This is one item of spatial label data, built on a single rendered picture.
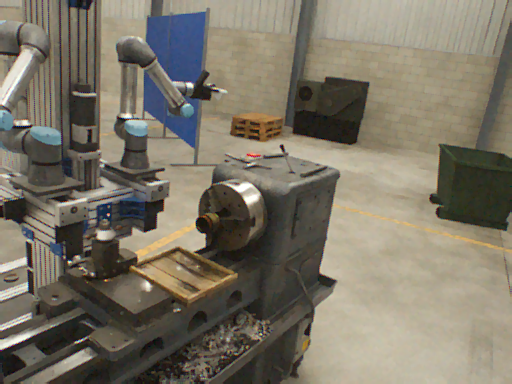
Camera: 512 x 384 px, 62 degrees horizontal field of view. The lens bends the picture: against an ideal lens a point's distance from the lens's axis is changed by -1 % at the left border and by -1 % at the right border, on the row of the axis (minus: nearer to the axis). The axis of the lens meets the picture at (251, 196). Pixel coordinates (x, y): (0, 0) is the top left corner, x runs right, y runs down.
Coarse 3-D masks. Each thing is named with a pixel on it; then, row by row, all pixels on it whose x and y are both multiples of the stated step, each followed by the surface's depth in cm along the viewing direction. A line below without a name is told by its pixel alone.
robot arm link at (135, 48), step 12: (132, 48) 208; (144, 48) 208; (132, 60) 214; (144, 60) 209; (156, 60) 213; (156, 72) 215; (156, 84) 220; (168, 84) 220; (168, 96) 224; (180, 96) 227; (180, 108) 229; (192, 108) 230
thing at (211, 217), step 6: (204, 216) 183; (210, 216) 184; (216, 216) 185; (198, 222) 185; (204, 222) 189; (210, 222) 183; (216, 222) 185; (198, 228) 185; (204, 228) 187; (210, 228) 183; (216, 228) 186
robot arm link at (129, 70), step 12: (132, 36) 216; (120, 48) 215; (120, 60) 218; (132, 72) 221; (132, 84) 223; (120, 96) 226; (132, 96) 225; (120, 108) 227; (132, 108) 227; (120, 120) 227; (120, 132) 226
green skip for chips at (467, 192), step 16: (448, 160) 584; (464, 160) 648; (480, 160) 643; (496, 160) 639; (448, 176) 578; (464, 176) 541; (480, 176) 536; (496, 176) 531; (448, 192) 571; (464, 192) 551; (480, 192) 545; (496, 192) 540; (448, 208) 567; (464, 208) 561; (480, 208) 555; (496, 208) 550; (480, 224) 570; (496, 224) 565
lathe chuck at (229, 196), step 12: (228, 180) 198; (216, 192) 194; (228, 192) 190; (240, 192) 187; (252, 192) 192; (204, 204) 200; (228, 204) 192; (240, 204) 187; (252, 204) 188; (252, 216) 186; (228, 228) 194; (240, 228) 190; (252, 228) 187; (228, 240) 195; (240, 240) 191; (252, 240) 194
